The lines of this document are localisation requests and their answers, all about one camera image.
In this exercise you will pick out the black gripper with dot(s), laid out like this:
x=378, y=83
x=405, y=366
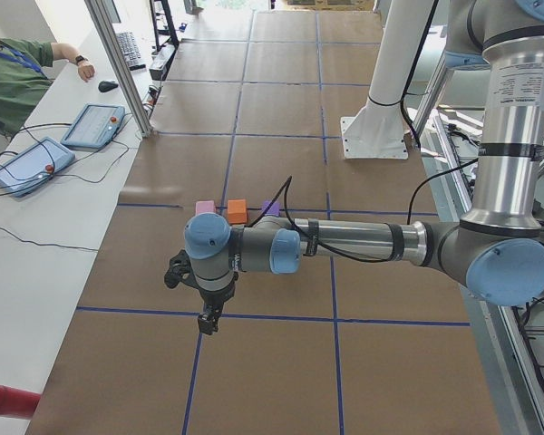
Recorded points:
x=215, y=297

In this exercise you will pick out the orange foam cube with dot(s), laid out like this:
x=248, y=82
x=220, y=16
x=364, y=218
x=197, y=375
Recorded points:
x=237, y=211

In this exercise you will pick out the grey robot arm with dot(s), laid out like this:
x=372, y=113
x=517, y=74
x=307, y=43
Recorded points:
x=295, y=74

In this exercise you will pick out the person's hand with watch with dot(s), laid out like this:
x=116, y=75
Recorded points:
x=85, y=70

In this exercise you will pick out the pink foam cube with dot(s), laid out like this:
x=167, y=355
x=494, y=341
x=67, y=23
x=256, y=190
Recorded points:
x=205, y=206

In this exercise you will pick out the purple foam cube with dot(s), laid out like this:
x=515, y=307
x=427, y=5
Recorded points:
x=270, y=208

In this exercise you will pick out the red cylinder object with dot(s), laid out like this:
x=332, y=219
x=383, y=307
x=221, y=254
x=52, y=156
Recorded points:
x=16, y=403

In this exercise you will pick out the far teach pendant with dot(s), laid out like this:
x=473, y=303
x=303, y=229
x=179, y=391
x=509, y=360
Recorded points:
x=94, y=127

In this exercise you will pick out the teach pendant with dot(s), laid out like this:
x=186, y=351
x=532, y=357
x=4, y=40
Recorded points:
x=94, y=127
x=33, y=167

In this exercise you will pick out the near teach pendant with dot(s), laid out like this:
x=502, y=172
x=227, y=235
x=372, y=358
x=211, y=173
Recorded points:
x=33, y=167

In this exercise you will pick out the black computer mouse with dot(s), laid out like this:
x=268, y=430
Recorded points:
x=106, y=86

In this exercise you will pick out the black keyboard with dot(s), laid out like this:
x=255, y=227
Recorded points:
x=130, y=50

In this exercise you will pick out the person in green shirt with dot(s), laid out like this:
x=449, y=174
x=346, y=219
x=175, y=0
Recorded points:
x=23, y=82

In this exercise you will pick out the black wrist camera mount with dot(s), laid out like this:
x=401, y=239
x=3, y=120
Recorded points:
x=180, y=271

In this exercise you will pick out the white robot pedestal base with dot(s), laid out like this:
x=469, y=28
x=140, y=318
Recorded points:
x=376, y=131

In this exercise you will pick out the grey aluminium frame post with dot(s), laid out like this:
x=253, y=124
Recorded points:
x=103, y=25

